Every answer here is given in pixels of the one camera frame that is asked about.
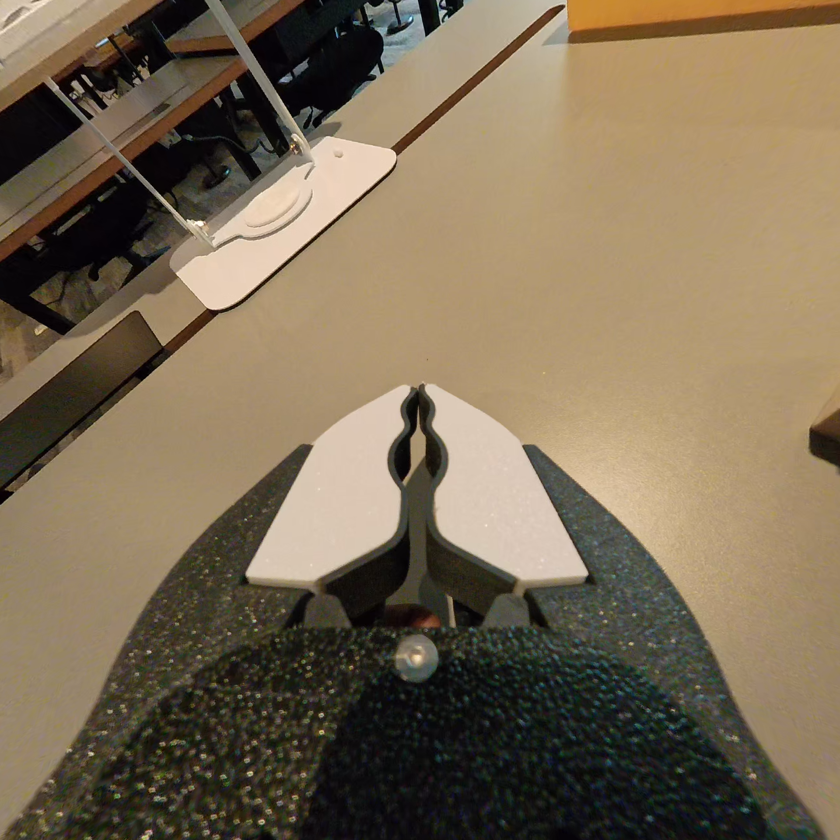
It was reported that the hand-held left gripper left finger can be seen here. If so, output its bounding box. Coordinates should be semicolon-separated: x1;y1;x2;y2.
245;385;421;624

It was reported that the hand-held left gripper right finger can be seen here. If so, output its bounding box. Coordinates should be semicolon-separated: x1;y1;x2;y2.
417;383;589;624

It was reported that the black chair backrest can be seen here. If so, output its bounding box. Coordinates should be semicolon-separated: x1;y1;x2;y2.
0;310;166;506

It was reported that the white monitor stand base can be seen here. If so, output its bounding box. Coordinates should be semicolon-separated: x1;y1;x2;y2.
41;0;399;311

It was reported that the dark flat object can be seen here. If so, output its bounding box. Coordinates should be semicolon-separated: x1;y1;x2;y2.
808;406;840;468

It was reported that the black office chair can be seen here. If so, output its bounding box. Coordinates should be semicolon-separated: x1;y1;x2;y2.
266;0;387;129

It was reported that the wooden office desk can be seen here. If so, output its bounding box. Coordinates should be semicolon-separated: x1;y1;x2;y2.
0;56;270;263

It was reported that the orange wooden panel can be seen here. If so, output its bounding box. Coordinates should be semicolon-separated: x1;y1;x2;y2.
567;0;840;34

